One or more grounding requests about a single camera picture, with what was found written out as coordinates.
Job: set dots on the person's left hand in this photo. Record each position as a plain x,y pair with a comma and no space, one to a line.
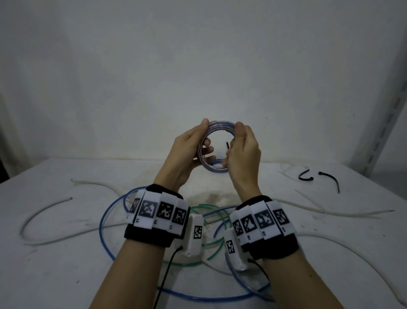
181,152

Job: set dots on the person's right hand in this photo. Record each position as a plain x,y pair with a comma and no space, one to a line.
245,159

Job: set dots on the curled black cable tie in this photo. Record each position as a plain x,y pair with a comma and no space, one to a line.
305,180

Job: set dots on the long black cable tie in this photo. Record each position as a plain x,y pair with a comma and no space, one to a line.
329,175

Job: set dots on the person's left forearm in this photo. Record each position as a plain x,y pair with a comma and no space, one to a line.
127,277

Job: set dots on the left black marker wristband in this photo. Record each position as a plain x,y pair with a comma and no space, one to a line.
149,235

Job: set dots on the black marker wristband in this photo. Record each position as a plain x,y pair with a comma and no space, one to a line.
149,235
276,248

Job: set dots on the right black marker wristband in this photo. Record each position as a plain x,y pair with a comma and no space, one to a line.
276,248

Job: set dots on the white perforated shelf upright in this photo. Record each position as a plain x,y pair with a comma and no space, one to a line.
384,127

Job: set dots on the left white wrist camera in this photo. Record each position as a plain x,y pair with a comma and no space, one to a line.
192,245

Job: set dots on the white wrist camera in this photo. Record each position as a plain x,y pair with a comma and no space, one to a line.
237,261
192,245

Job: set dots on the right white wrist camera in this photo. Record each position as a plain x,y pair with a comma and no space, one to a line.
237,261

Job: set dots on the black metal frame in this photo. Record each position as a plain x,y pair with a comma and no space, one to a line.
3,172

